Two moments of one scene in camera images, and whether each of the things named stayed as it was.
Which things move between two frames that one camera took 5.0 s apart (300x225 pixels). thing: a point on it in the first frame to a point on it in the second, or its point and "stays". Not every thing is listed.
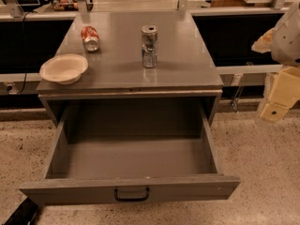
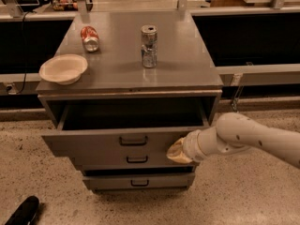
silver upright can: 149,45 stays
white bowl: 64,68 stays
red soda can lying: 91,38 stays
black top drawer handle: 131,199 to 133,143
